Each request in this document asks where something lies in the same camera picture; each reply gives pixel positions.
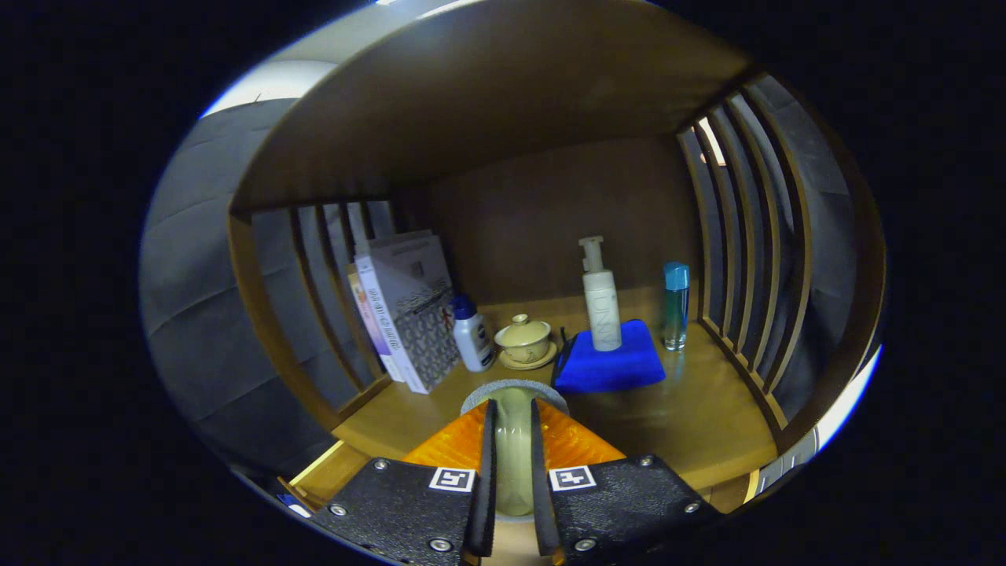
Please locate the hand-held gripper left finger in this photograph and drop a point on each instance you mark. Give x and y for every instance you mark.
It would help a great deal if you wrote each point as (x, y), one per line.
(487, 487)

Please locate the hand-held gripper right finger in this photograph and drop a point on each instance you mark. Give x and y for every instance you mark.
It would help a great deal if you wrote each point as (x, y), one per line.
(541, 487)

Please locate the wooden countertop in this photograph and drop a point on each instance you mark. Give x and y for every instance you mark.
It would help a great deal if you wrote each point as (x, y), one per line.
(692, 417)

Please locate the wooden cabinet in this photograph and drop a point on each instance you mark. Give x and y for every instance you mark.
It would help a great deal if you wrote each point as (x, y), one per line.
(511, 94)

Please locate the yellow saucer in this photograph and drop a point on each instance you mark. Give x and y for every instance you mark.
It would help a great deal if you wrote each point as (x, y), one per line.
(544, 362)

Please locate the blue folded cloth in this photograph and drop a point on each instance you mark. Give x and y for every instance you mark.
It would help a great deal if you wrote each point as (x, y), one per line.
(605, 369)

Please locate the white bottle with blue cap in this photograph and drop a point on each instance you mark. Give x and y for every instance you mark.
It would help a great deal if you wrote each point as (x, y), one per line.
(474, 338)

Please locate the yellow lidded tea cup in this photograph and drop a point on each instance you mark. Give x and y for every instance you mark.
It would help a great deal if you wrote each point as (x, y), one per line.
(523, 338)

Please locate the thick white patterned book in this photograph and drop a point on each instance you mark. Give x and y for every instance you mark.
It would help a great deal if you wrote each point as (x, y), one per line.
(420, 314)

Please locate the white pump bottle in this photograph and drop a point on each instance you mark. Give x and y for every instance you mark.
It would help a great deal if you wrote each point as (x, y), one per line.
(603, 306)

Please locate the thin purple book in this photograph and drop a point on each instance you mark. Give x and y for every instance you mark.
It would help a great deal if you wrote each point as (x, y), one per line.
(368, 310)

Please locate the clear blue bottle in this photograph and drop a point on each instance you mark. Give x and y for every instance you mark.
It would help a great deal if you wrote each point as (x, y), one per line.
(676, 306)

